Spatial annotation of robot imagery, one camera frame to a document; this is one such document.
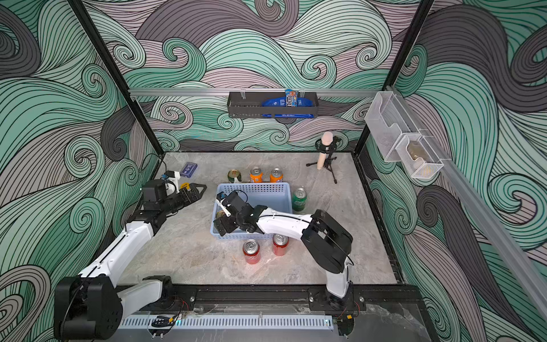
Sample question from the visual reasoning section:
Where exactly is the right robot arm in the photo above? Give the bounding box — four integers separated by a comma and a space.
214, 191, 354, 300

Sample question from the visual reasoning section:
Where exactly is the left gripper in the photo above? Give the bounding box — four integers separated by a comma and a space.
160, 184, 206, 217

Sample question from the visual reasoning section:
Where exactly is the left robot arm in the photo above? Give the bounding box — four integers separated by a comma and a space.
54, 178, 207, 341

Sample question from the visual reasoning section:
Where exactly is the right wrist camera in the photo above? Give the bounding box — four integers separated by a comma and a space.
216, 192, 232, 217

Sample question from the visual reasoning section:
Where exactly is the black microphone tripod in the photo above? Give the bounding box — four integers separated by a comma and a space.
306, 136, 340, 184

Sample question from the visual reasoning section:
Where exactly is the green gold can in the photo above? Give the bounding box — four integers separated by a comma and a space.
215, 209, 226, 219

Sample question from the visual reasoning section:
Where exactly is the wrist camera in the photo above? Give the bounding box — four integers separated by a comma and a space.
162, 170, 181, 195
216, 192, 232, 217

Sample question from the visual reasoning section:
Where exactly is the blue snack packet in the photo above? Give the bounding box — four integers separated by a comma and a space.
262, 90, 314, 118

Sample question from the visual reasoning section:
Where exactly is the large clear wall bin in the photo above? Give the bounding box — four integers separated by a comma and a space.
366, 91, 412, 162

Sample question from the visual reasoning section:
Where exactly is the aluminium wall rail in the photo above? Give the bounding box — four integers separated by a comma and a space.
129, 87, 380, 98
386, 85, 547, 317

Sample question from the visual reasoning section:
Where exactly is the blue card box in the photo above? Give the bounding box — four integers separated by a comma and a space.
180, 162, 198, 178

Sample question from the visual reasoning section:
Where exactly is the green white can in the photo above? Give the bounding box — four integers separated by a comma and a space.
227, 169, 242, 183

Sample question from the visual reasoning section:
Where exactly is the orange can back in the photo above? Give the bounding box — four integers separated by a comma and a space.
269, 168, 283, 182
249, 167, 264, 183

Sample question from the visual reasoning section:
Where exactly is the white perforated cable tray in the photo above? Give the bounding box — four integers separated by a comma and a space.
117, 314, 334, 331

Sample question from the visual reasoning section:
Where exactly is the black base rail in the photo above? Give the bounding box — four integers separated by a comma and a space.
141, 284, 422, 313

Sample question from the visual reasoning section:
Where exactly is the black wall shelf basket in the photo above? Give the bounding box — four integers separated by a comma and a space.
227, 91, 319, 119

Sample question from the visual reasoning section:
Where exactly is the red cola can front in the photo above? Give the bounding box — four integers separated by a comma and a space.
242, 239, 260, 264

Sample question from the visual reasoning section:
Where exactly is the small clear wall bin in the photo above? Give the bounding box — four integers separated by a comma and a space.
395, 134, 443, 180

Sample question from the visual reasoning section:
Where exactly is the beige microphone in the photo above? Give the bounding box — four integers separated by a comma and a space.
316, 131, 334, 170

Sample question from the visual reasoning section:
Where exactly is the aluminium wall rail right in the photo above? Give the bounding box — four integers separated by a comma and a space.
386, 85, 547, 317

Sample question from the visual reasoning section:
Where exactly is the aluminium wall rail back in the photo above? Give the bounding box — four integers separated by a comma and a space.
129, 87, 380, 98

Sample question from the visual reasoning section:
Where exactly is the green sprite can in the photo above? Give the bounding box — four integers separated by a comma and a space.
292, 187, 307, 212

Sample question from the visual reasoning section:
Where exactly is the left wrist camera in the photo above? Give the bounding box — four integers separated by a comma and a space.
162, 170, 181, 195

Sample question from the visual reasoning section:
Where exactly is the light blue plastic basket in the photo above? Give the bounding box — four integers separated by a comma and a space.
210, 182, 293, 240

